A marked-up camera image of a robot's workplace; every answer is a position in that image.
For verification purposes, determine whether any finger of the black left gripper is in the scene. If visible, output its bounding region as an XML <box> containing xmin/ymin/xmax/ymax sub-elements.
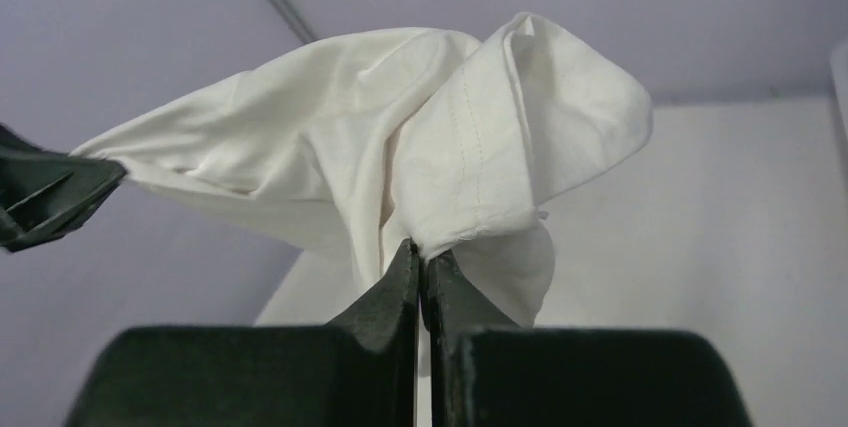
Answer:
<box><xmin>1</xmin><ymin>126</ymin><xmax>127</xmax><ymax>253</ymax></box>

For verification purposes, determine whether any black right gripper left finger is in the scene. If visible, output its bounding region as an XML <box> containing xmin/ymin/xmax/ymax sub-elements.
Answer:
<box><xmin>66</xmin><ymin>240</ymin><xmax>420</xmax><ymax>426</ymax></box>

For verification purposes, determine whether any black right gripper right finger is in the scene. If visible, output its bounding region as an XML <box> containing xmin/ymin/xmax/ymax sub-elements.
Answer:
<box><xmin>420</xmin><ymin>252</ymin><xmax>751</xmax><ymax>426</ymax></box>

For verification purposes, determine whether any white t shirt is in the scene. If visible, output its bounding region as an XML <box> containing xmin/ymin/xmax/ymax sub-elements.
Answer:
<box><xmin>76</xmin><ymin>13</ymin><xmax>652</xmax><ymax>326</ymax></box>

